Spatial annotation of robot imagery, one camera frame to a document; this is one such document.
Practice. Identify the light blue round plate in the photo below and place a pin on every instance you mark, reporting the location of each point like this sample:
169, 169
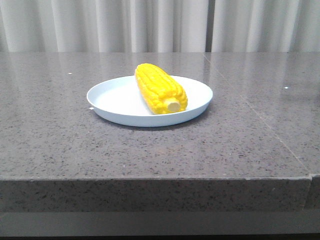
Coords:
119, 101

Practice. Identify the yellow corn cob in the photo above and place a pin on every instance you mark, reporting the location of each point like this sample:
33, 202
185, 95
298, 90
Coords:
161, 93

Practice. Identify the white pleated curtain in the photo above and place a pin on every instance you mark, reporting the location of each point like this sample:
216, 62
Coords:
111, 26

